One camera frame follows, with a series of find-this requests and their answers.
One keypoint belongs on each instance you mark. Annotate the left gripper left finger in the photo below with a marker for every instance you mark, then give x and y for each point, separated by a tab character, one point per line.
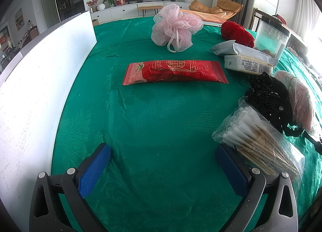
47	212

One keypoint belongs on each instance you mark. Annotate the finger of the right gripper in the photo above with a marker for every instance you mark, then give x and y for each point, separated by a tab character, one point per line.
316	143

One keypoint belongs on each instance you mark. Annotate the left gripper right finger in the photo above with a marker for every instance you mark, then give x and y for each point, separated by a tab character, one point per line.
279	212

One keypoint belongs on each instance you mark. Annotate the pink face mask pack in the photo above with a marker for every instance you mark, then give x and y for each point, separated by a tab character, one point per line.
301	100

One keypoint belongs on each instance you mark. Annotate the cotton swab bag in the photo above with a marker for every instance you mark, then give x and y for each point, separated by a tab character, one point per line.
257	140

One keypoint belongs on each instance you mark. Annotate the black lace hair net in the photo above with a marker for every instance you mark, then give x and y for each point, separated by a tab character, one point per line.
269	97

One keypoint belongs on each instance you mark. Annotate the silver foil packet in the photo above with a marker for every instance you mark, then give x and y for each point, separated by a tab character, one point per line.
230	47

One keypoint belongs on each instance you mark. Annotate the blue red snack packet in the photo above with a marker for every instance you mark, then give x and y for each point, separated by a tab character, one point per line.
174	70

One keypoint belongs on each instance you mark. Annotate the pink mesh bath sponge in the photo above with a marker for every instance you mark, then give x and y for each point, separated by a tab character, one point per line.
174	28

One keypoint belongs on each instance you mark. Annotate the yellow white tissue box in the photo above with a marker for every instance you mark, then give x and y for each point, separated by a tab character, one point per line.
247	65

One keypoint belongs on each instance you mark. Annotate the green satin tablecloth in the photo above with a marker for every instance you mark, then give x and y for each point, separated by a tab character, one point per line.
163	174

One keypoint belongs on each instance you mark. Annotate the clear jar black lid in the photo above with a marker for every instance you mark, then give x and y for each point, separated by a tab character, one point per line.
271	37

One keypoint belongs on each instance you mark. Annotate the white cardboard box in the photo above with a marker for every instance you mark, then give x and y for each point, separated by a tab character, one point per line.
34	88

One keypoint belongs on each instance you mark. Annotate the red yarn ball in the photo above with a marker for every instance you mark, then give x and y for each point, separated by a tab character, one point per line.
233	31

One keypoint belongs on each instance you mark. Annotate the orange lounge chair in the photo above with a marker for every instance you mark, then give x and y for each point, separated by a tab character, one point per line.
224	9

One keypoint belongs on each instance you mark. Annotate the orange book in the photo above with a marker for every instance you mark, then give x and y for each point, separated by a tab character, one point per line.
208	19

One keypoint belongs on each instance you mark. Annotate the white tv cabinet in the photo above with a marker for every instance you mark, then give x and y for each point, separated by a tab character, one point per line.
130	11

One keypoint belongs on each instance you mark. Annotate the red flower vase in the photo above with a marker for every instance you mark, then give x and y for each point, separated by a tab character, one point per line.
92	4

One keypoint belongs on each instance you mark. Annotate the small wooden stool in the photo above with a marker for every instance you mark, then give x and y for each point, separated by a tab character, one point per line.
153	9

